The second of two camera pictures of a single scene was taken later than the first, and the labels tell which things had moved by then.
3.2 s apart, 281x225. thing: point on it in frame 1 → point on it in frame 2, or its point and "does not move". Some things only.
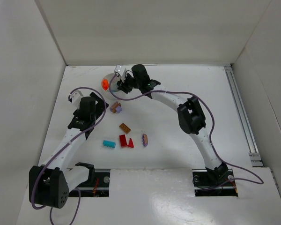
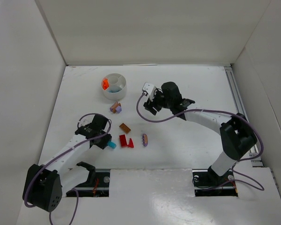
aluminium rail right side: [255, 157] does not move
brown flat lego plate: [125, 128] does not move
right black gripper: [125, 84] → [153, 106]
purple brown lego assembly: [116, 108] does not move
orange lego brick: [105, 84] does not move
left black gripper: [99, 101] → [103, 141]
